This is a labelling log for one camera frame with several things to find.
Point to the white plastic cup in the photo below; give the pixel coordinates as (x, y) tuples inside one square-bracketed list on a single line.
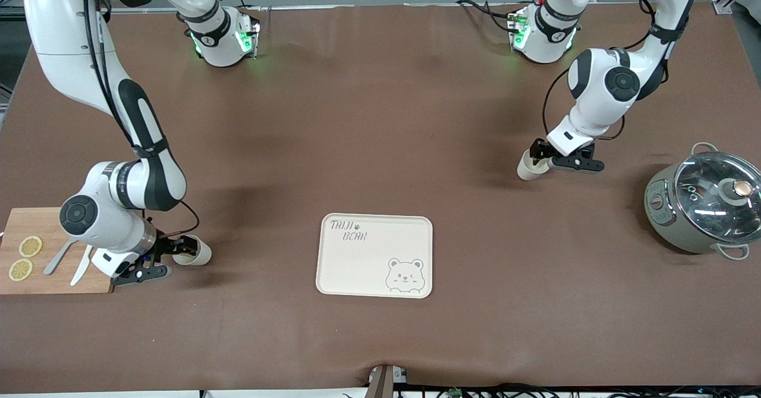
[(196, 256), (529, 169)]

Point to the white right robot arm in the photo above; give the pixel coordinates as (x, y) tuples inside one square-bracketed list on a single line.
[(59, 29)]

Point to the cream bear print tray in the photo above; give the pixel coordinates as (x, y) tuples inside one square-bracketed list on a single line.
[(371, 261)]

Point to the white plastic knife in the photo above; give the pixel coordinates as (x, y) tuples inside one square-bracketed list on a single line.
[(80, 272)]

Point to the grey plastic knife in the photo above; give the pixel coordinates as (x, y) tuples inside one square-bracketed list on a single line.
[(56, 260)]

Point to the wooden cutting board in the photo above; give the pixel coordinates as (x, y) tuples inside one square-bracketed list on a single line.
[(53, 222)]

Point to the lemon slice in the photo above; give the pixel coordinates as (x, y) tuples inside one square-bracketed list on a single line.
[(20, 269), (30, 246)]

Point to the grey-green electric pot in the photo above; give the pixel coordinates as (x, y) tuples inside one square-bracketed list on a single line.
[(660, 213)]

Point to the glass pot lid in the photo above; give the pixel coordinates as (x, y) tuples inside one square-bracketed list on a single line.
[(713, 201)]

